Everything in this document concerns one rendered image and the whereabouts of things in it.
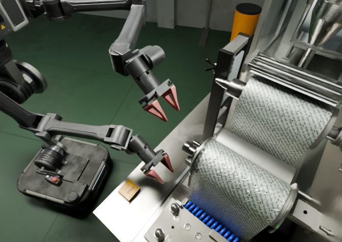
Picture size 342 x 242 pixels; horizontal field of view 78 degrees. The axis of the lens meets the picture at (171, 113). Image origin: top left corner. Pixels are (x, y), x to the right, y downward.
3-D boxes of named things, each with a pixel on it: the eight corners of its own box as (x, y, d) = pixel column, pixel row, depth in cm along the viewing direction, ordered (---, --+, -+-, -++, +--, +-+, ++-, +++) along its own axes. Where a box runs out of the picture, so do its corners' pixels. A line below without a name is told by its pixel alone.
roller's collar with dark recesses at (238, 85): (232, 88, 79) (236, 74, 74) (247, 95, 77) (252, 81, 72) (224, 97, 76) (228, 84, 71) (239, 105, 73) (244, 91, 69)
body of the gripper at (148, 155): (142, 172, 81) (130, 158, 81) (160, 154, 87) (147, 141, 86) (148, 171, 76) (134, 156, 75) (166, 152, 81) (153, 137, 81)
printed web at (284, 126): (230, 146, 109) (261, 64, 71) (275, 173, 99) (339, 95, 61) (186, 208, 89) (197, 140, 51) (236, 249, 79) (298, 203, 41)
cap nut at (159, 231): (158, 226, 73) (158, 222, 69) (166, 233, 71) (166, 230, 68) (151, 235, 71) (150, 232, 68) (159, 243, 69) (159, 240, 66)
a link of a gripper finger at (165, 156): (162, 182, 84) (145, 164, 83) (172, 168, 87) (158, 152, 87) (168, 181, 78) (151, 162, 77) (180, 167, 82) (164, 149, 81)
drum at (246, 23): (251, 39, 353) (261, 4, 311) (250, 51, 330) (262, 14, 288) (228, 36, 359) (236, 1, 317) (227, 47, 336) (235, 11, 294)
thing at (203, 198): (188, 197, 80) (192, 176, 66) (245, 241, 71) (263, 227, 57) (188, 198, 80) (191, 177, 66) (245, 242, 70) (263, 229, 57)
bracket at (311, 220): (295, 200, 55) (299, 197, 53) (319, 215, 52) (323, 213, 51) (289, 216, 52) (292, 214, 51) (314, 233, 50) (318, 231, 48)
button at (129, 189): (130, 180, 97) (129, 178, 95) (140, 190, 94) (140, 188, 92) (118, 192, 94) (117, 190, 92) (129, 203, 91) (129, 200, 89)
